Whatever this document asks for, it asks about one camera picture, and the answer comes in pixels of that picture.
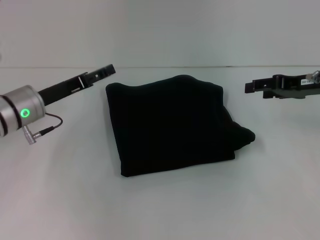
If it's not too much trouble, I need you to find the grey cable with metal plug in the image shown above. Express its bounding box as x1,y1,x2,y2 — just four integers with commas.
22,112,64,146
305,70,320,84

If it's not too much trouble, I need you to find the black shirt with FREE print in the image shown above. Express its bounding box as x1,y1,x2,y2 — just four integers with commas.
104,74,257,178

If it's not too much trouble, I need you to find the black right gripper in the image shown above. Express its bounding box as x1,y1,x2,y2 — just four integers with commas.
244,73,320,100

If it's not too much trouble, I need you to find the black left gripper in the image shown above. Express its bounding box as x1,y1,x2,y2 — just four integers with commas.
36,63,117,105

